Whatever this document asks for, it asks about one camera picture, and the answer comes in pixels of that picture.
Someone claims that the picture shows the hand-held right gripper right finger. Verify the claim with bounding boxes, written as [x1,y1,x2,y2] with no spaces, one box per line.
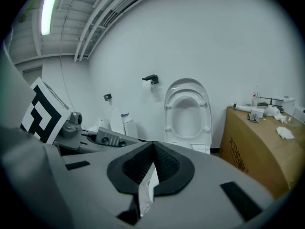
[153,142,181,183]

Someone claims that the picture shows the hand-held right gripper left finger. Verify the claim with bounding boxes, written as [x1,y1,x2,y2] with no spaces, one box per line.
[122,142,155,186]

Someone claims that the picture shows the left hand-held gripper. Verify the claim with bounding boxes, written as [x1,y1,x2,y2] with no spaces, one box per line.
[20,77,144,157]

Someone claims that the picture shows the white tankless toilet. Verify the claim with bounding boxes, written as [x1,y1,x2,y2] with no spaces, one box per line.
[163,77,214,155]

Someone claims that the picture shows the white two-piece toilet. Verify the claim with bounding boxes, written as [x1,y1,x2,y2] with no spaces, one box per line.
[109,106,140,139]

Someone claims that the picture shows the large brown cardboard box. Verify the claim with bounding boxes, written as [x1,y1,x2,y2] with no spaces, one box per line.
[218,106,305,200]

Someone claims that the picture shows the white plastic drain pipe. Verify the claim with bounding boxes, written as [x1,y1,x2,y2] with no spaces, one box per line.
[230,102,253,112]

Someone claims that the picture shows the small white box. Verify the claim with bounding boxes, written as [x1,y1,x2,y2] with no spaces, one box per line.
[250,107,265,119]

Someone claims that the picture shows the clear bottle with red label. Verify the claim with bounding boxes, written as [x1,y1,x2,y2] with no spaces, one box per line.
[251,84,261,107]

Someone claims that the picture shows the row of white ceiling pipes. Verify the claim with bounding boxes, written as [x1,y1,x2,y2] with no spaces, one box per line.
[73,0,167,62]

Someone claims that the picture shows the heap of white tissues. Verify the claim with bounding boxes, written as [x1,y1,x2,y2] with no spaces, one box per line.
[265,104,291,124]

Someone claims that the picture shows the crumpled white tissue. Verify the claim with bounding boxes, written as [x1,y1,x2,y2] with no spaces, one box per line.
[275,126,295,140]

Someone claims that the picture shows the black metal bar fitting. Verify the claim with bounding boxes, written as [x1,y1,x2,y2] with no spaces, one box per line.
[258,96,284,106]

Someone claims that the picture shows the white boxy ceramic fixture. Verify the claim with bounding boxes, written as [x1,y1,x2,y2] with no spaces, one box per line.
[292,106,305,125]
[282,95,296,116]

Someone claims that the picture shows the long white ceiling light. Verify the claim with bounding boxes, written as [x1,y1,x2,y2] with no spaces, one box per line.
[41,0,62,36]

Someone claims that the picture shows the gray fisheye camera module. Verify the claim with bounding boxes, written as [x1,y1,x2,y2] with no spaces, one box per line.
[61,111,83,138]

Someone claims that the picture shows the gray metal bracket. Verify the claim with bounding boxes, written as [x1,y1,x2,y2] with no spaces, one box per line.
[247,113,261,124]

